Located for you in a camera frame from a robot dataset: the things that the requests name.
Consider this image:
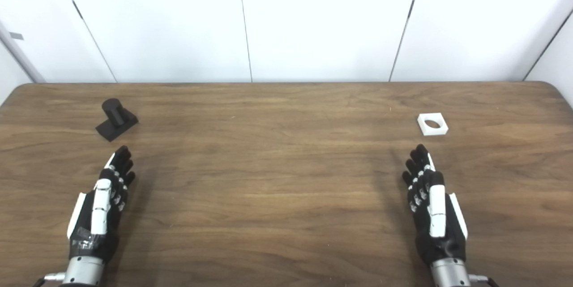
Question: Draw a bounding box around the white square piece with hole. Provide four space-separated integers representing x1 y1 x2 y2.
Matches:
417 113 449 136

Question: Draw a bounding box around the black white robot left hand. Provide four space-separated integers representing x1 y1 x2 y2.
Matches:
67 146 136 263

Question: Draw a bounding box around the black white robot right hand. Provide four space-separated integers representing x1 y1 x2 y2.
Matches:
402 144 469 266

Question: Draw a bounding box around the black peg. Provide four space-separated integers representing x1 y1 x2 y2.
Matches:
95 98 139 142

